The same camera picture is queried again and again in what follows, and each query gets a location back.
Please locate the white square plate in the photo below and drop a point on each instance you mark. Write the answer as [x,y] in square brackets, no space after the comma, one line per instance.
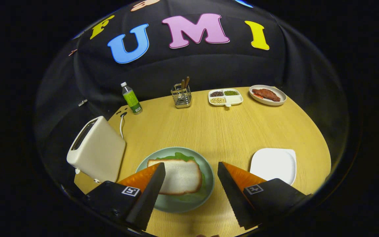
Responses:
[271,164]

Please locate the white clip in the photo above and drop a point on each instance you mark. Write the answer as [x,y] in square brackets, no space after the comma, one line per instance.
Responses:
[83,102]

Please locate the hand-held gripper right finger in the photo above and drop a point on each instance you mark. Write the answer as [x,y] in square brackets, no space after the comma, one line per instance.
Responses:
[234,194]

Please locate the brown meat slice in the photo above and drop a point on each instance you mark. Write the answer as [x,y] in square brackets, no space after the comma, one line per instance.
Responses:
[266,94]

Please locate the bread slice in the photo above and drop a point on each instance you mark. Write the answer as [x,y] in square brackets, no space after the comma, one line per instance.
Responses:
[179,176]

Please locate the pink clip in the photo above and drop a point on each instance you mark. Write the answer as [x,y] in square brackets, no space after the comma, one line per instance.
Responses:
[73,52]

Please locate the white divided dish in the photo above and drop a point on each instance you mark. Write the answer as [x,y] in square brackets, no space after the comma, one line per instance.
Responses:
[237,99]

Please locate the yellow soybeans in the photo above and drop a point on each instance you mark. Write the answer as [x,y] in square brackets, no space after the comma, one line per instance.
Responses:
[218,100]

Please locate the black backdrop cloth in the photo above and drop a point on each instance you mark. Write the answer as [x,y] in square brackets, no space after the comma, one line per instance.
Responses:
[176,65]

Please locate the beige round plate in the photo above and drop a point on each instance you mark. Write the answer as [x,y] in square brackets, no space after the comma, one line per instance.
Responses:
[266,103]

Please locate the green mung beans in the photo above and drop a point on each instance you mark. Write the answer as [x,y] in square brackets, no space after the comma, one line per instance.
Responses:
[231,93]

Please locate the green round plate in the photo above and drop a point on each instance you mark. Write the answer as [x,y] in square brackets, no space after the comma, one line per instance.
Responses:
[176,205]

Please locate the white toaster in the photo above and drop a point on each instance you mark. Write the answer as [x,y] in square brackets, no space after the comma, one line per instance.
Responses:
[100,151]

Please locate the green label drink bottle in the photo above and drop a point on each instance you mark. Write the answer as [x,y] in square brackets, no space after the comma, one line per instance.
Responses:
[132,98]

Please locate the green lettuce leaf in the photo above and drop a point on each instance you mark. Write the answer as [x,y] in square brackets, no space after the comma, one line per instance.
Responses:
[184,156]

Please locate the dark red beans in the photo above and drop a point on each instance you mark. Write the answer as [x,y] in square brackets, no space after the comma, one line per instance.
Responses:
[216,94]

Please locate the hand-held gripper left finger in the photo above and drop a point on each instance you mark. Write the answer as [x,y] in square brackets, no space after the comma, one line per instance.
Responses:
[148,200]

